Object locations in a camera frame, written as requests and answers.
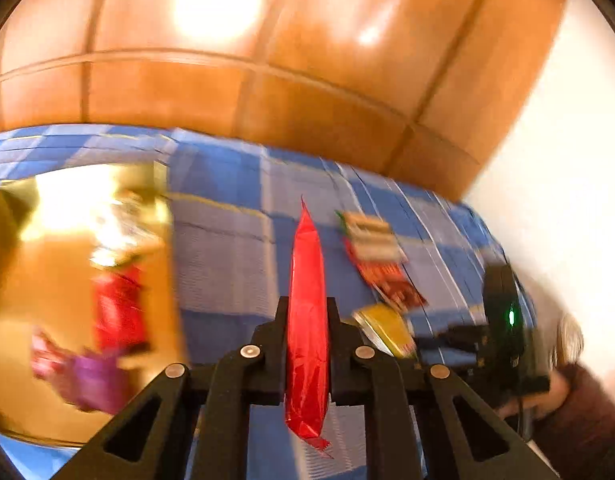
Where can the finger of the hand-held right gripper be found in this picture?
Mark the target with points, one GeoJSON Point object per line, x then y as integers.
{"type": "Point", "coordinates": [457, 340]}

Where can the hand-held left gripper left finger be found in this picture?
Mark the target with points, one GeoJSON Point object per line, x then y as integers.
{"type": "Point", "coordinates": [282, 350]}

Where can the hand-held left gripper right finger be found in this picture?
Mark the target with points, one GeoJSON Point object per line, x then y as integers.
{"type": "Point", "coordinates": [335, 360]}

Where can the long plain red snack packet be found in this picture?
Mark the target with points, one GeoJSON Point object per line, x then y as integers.
{"type": "Point", "coordinates": [307, 310]}

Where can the yellow green snack packet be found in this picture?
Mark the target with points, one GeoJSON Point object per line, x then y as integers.
{"type": "Point", "coordinates": [387, 330]}

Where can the dark red printed snack packet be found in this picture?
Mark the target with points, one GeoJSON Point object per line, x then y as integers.
{"type": "Point", "coordinates": [392, 285]}

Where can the peanut bar with red ends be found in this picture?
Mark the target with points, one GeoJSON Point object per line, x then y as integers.
{"type": "Point", "coordinates": [380, 249]}

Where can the red snack packet gold print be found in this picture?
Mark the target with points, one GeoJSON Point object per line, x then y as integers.
{"type": "Point", "coordinates": [119, 310]}

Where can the purple snack packet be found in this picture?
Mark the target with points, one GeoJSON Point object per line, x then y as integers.
{"type": "Point", "coordinates": [94, 382]}

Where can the clear pastry snack bag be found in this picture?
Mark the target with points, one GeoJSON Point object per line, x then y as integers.
{"type": "Point", "coordinates": [122, 240]}

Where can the pink snack packet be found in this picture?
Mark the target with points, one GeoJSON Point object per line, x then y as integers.
{"type": "Point", "coordinates": [44, 355]}

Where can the square metal tin box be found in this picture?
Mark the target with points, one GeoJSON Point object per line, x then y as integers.
{"type": "Point", "coordinates": [47, 270]}

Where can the wooden wardrobe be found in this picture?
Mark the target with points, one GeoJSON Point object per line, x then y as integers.
{"type": "Point", "coordinates": [287, 85]}

